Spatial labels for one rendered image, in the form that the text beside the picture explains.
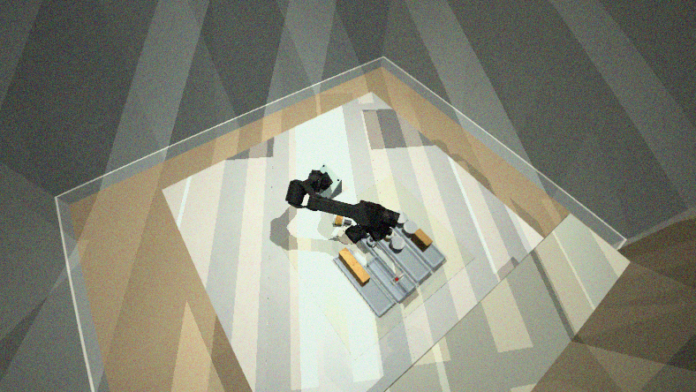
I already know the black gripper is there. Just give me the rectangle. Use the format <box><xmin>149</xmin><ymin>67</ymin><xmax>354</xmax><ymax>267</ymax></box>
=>
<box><xmin>345</xmin><ymin>224</ymin><xmax>367</xmax><ymax>244</ymax></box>

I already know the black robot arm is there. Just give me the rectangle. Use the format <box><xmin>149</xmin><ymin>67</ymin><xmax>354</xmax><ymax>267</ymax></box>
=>
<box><xmin>285</xmin><ymin>170</ymin><xmax>400</xmax><ymax>242</ymax></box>

